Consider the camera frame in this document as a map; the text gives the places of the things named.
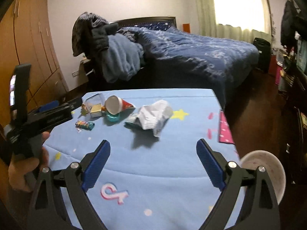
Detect colourful candy wrapper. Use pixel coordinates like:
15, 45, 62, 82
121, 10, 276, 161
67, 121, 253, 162
75, 121, 95, 131

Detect clear plastic wrapper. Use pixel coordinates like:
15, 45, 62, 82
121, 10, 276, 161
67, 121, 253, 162
84, 94, 105, 114

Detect teal plastic cap piece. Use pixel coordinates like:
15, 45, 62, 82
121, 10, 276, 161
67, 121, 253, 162
106, 113, 120, 122

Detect white red paper cup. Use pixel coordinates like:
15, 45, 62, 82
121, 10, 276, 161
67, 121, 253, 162
105, 95, 135, 115

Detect silver pill blister pack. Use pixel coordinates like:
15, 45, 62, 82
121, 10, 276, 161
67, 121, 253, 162
125, 100, 173, 138

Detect small yellow cardboard box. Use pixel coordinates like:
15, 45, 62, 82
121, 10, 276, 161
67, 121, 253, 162
89, 104, 102, 118

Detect person's left hand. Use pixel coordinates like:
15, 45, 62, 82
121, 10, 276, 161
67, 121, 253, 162
8, 146, 49, 193

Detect crumpled beige paper ball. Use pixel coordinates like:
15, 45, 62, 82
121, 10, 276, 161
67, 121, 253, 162
81, 103, 89, 116

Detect wooden nightstand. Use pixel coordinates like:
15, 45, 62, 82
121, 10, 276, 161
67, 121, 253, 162
80, 58, 96, 84

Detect brown wooden wardrobe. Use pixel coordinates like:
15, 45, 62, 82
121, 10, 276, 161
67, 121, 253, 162
1, 0, 67, 127

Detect light blue patterned table blanket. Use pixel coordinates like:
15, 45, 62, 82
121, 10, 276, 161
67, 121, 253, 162
44, 89, 239, 229

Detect dark jacket pile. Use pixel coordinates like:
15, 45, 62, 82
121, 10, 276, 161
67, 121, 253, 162
72, 12, 119, 59

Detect light blue fleece blanket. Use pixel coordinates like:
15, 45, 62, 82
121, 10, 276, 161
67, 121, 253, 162
102, 33, 144, 83

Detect black suitcase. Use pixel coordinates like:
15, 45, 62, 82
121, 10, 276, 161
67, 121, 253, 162
253, 37, 271, 73

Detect bed with navy duvet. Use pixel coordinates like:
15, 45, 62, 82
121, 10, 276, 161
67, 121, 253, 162
109, 16, 260, 108

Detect orange box by headboard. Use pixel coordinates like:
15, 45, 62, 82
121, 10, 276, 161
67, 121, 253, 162
183, 23, 191, 33

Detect dark hanging coat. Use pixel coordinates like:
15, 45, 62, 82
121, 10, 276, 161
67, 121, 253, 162
281, 0, 299, 53

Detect pale green curtain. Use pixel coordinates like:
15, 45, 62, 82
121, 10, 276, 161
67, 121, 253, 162
196, 0, 272, 43

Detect phone on gripper mount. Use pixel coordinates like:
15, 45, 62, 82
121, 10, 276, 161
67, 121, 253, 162
9, 63, 31, 127

